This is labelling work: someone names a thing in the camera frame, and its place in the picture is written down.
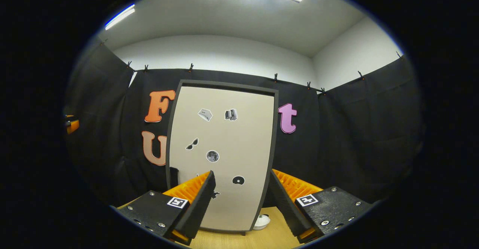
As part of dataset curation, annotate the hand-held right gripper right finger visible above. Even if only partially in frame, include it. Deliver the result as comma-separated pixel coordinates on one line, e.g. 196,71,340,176
269,169,375,244

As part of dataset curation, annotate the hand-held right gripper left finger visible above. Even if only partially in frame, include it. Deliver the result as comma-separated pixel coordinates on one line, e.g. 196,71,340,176
112,170,217,246

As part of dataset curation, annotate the beige cabinet door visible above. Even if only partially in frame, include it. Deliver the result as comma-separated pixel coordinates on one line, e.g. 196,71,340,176
169,86,275,231

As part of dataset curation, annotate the grey cabinet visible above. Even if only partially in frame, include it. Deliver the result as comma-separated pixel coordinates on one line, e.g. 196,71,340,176
165,79,279,236

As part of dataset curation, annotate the small white round object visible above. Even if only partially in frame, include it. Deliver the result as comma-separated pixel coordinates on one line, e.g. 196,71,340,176
253,214,271,231

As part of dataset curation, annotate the black backdrop cloth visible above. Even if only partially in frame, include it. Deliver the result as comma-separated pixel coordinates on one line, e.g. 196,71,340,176
64,41,425,208

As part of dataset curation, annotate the small ceiling light panel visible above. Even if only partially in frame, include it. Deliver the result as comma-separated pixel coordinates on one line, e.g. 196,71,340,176
105,4,136,31

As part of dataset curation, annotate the row of backdrop clips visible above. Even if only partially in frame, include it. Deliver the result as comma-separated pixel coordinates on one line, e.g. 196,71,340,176
100,38,404,94

